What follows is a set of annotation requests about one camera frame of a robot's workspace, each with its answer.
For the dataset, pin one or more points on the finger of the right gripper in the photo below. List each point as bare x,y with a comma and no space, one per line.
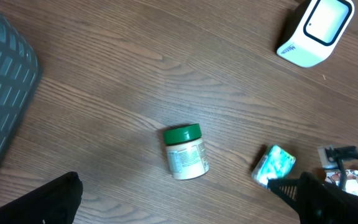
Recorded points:
286,189

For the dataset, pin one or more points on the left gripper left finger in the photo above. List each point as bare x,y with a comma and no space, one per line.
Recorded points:
54,202

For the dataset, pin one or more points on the small teal white packet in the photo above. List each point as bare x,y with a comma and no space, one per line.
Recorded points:
276,163

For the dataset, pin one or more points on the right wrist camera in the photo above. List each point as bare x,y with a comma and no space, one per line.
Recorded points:
329,156

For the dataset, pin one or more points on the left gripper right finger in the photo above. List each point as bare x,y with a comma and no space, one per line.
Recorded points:
321,202

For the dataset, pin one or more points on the white barcode scanner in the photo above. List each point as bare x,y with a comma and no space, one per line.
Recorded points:
313,31

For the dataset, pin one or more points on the green lid jar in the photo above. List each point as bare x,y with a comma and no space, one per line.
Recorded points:
186,152

